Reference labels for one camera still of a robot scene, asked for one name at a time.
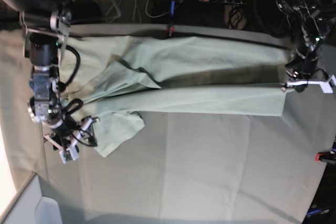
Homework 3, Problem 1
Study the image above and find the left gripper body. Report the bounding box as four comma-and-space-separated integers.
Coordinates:
281, 68, 330, 93

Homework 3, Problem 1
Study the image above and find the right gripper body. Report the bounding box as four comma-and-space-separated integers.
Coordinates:
43, 116, 100, 151

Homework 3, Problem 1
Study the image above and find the light green polo t-shirt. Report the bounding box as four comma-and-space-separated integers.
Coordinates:
65, 36, 288, 157

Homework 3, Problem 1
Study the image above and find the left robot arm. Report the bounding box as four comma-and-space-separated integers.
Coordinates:
253, 0, 335, 94

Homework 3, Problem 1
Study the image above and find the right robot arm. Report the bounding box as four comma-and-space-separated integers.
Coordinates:
3, 0, 98, 158

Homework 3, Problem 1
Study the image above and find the white plastic bin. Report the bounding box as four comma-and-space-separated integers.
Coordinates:
1, 173, 62, 224

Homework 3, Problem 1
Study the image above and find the red clamp at right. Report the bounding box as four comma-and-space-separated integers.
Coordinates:
316, 148, 336, 165

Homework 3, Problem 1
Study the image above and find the red clamp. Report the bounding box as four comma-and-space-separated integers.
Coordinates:
316, 148, 336, 165
167, 0, 175, 37

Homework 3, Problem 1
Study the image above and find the grey-green table cloth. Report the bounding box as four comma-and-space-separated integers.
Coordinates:
1, 24, 335, 223

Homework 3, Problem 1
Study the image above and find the blue clamp at bottom right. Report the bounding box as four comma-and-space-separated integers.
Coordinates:
306, 208, 330, 218

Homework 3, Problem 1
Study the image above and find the black round stool base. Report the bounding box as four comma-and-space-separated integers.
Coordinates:
71, 0, 102, 25

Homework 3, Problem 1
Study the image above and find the red clamp at centre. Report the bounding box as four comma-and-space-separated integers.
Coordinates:
167, 0, 175, 37

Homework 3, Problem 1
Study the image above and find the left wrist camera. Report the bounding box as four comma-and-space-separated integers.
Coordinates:
320, 75, 335, 94

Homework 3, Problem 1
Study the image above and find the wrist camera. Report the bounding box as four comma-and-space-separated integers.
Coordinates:
59, 147, 79, 164
320, 75, 335, 94

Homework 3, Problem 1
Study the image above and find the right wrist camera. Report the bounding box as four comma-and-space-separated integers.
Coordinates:
59, 147, 79, 164

